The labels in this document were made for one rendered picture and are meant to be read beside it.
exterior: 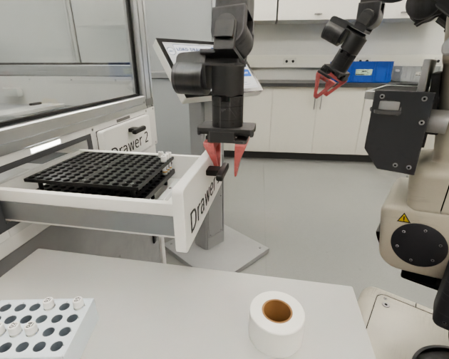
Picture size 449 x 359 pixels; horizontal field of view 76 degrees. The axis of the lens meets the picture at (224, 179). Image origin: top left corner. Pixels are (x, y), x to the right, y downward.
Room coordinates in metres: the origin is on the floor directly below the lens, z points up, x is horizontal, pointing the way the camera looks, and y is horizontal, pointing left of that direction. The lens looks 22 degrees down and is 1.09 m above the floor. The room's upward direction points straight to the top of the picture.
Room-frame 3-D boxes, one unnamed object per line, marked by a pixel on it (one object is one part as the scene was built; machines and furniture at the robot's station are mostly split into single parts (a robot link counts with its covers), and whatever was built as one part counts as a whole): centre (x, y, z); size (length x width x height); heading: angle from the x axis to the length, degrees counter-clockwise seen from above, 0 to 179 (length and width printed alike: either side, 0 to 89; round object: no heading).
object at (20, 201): (0.55, 0.25, 0.86); 0.40 x 0.26 x 0.06; 80
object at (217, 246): (1.51, 0.06, 0.51); 0.50 x 0.45 x 1.02; 44
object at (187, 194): (0.51, 0.04, 0.87); 0.29 x 0.02 x 0.11; 170
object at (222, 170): (0.50, 0.01, 0.91); 0.07 x 0.04 x 0.01; 170
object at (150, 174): (0.53, 0.14, 0.90); 0.18 x 0.02 x 0.01; 170
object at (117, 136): (0.88, 0.30, 0.87); 0.29 x 0.02 x 0.11; 170
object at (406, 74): (3.54, -2.22, 0.99); 0.40 x 0.31 x 0.17; 83
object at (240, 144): (0.53, -0.01, 0.93); 0.07 x 0.07 x 0.09; 80
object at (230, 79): (0.53, 0.00, 1.07); 0.07 x 0.06 x 0.07; 70
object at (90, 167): (0.54, 0.24, 0.87); 0.22 x 0.18 x 0.06; 80
